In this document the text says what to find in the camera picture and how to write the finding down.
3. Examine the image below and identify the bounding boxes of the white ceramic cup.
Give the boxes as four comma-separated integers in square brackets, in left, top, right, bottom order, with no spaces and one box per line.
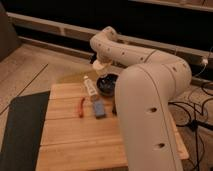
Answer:
[92,60,108,77]

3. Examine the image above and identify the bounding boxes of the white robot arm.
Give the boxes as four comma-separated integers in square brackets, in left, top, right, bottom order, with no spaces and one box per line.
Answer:
[90,26,192,171]

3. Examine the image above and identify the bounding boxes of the dark ceramic bowl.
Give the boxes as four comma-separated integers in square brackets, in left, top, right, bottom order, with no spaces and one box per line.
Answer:
[96,74,118,97]

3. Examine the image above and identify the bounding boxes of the white plastic bottle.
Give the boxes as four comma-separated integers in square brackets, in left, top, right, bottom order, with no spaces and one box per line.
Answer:
[84,75,98,100]

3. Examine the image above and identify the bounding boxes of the blue sponge block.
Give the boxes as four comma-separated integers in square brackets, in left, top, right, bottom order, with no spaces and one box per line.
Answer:
[93,100,105,118]

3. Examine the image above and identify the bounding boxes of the black rectangular device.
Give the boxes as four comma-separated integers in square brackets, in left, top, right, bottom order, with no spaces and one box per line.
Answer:
[112,103,117,115]

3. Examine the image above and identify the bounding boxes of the dark floor mat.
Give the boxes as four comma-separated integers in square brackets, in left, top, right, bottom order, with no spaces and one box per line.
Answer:
[0,91,50,171]

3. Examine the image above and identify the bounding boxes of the white power plug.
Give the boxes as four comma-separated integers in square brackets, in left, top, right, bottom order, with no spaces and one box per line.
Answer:
[201,58,209,66]

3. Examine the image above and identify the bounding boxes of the grey furniture corner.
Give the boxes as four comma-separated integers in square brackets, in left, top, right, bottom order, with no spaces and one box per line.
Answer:
[0,2,21,62]

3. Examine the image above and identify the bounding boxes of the white wall rail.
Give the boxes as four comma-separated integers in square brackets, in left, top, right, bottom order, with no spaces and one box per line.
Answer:
[7,12,213,68]

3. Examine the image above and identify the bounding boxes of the black floor cables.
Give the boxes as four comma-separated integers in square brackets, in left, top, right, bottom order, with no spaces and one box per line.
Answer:
[168,81,213,171]

